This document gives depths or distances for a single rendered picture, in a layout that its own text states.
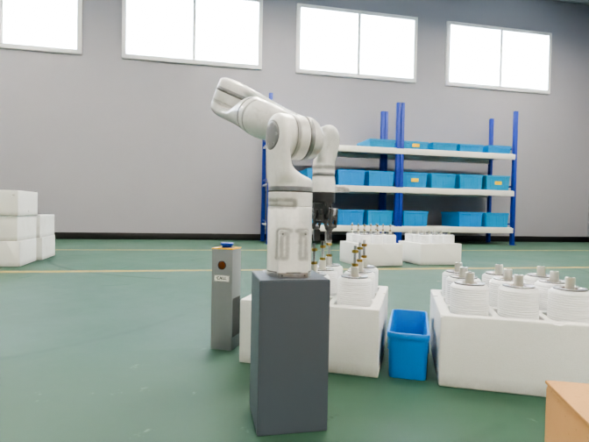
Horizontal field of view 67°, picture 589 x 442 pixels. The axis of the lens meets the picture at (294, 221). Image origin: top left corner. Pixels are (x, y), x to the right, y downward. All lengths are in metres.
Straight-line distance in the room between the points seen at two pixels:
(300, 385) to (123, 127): 5.89
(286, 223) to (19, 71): 6.34
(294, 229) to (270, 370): 0.27
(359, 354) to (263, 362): 0.41
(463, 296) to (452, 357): 0.15
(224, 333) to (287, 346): 0.55
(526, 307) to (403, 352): 0.32
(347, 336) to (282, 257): 0.42
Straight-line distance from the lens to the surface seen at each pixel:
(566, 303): 1.28
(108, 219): 6.53
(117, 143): 6.56
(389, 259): 3.70
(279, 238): 0.87
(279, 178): 0.88
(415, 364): 1.25
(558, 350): 1.26
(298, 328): 0.88
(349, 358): 1.24
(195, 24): 6.86
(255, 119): 1.06
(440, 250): 3.95
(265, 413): 0.93
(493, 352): 1.23
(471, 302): 1.22
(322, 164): 1.36
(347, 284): 1.23
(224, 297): 1.40
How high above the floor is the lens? 0.43
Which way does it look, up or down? 1 degrees down
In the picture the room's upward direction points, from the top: 1 degrees clockwise
